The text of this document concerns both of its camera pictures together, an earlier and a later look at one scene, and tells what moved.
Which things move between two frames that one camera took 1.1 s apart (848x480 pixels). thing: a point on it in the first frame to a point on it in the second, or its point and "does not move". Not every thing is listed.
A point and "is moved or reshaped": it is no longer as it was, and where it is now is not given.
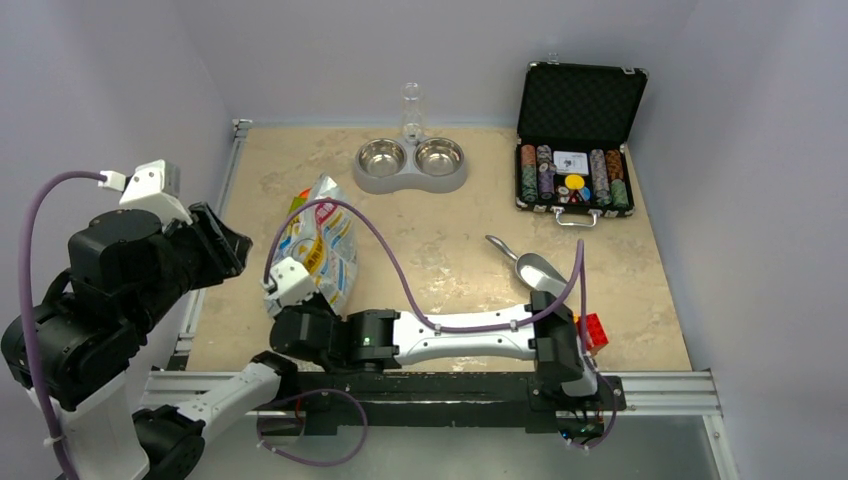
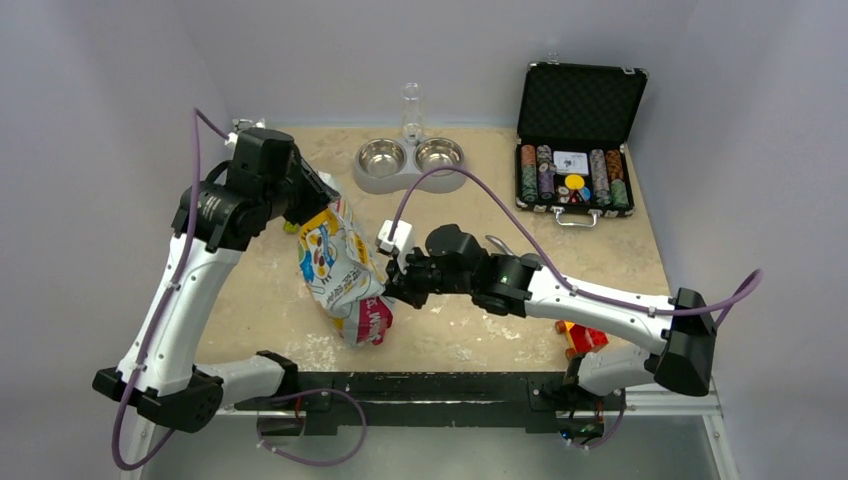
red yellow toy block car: x=595 y=335 does not move
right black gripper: x=317 y=298 to x=401 y=285
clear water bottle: x=412 y=111 does not move
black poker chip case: x=574 y=122 does not move
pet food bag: x=319 y=234 is moved or reshaped
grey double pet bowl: x=385 y=166 does not move
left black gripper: x=233 y=248 to x=317 y=192
